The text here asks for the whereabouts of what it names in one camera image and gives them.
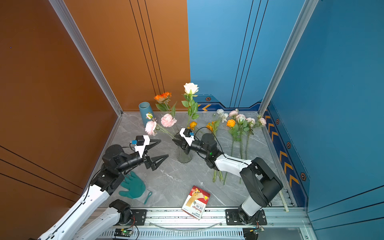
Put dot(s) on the white ranunculus flower stem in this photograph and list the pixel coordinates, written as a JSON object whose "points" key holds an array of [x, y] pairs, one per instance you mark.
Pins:
{"points": [[220, 117]]}

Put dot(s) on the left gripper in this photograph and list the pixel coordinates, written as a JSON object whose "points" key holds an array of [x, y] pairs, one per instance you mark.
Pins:
{"points": [[149, 163]]}

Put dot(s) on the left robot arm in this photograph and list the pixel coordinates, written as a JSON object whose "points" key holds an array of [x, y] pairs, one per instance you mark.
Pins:
{"points": [[104, 183]]}

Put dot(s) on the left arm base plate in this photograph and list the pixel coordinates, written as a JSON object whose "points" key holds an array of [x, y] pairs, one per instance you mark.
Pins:
{"points": [[135, 217]]}

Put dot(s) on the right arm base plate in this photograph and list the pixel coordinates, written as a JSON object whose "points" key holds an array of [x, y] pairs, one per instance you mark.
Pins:
{"points": [[239, 217]]}

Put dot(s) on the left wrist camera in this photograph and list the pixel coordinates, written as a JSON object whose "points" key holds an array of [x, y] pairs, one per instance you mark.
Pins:
{"points": [[139, 144]]}

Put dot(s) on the orange flower bunch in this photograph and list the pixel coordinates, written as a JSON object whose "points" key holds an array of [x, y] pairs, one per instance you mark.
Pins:
{"points": [[230, 123]]}

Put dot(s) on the green rubber glove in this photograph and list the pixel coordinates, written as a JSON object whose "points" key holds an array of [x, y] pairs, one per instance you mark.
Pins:
{"points": [[135, 188]]}

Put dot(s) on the clear glass vase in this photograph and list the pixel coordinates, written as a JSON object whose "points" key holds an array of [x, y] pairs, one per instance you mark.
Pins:
{"points": [[183, 156]]}

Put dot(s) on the cream white rose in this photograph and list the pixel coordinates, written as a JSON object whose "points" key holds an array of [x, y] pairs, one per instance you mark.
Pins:
{"points": [[189, 103]]}

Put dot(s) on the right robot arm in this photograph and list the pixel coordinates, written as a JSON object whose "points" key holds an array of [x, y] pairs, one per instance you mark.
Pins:
{"points": [[261, 182]]}

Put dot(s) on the right circuit board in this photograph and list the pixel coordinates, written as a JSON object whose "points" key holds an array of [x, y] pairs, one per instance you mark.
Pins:
{"points": [[252, 233]]}

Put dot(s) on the red and white box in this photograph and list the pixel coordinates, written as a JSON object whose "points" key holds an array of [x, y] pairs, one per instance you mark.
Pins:
{"points": [[196, 202]]}

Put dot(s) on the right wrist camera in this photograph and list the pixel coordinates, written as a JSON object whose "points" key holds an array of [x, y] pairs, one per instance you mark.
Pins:
{"points": [[188, 135]]}

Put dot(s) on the pink rose bunch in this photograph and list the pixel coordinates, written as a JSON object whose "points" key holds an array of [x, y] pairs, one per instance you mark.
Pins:
{"points": [[243, 129]]}

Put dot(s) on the green circuit board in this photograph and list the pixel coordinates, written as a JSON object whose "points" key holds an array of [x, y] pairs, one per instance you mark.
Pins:
{"points": [[123, 233]]}

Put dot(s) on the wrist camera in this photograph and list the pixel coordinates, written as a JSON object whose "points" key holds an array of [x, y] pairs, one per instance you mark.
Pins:
{"points": [[188, 135], [139, 144]]}

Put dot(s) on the pink peony flower stem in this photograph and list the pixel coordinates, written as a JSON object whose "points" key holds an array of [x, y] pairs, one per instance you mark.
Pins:
{"points": [[152, 127]]}

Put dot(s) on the orange gerbera flower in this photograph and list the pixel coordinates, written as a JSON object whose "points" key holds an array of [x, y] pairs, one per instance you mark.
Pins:
{"points": [[163, 103]]}

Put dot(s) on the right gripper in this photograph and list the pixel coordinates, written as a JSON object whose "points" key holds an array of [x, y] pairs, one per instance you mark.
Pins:
{"points": [[184, 145]]}

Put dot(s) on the teal cylindrical vase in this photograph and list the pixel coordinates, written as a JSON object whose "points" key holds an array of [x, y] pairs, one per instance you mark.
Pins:
{"points": [[146, 112]]}

